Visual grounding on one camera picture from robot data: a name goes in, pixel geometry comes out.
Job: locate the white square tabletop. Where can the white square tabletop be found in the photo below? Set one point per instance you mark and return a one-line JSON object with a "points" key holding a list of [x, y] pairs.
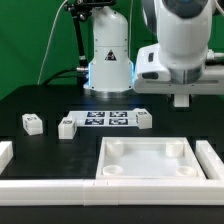
{"points": [[147, 158]]}

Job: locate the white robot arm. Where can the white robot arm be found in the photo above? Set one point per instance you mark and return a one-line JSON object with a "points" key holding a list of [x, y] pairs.
{"points": [[174, 65]]}

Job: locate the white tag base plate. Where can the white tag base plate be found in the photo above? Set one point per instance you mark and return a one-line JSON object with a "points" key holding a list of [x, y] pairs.
{"points": [[103, 118]]}

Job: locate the white obstacle fence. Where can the white obstacle fence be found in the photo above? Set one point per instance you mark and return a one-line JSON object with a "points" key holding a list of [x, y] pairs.
{"points": [[209, 191]]}

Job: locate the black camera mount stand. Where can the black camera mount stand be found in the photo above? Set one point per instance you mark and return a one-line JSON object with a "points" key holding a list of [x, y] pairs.
{"points": [[80, 11]]}

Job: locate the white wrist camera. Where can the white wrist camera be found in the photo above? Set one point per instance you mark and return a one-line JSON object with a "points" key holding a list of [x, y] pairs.
{"points": [[148, 65]]}

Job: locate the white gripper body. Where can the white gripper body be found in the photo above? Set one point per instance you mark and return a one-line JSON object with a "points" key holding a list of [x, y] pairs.
{"points": [[210, 83]]}

